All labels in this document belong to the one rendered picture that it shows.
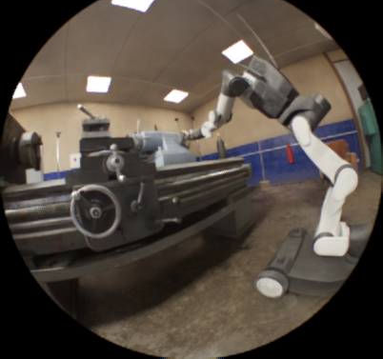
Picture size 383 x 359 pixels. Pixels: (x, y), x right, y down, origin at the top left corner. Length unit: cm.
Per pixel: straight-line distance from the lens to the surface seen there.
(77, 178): 76
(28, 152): 104
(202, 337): 84
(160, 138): 114
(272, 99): 76
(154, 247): 74
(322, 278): 85
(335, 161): 75
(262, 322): 86
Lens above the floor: 78
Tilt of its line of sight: 2 degrees up
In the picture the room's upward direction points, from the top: 10 degrees counter-clockwise
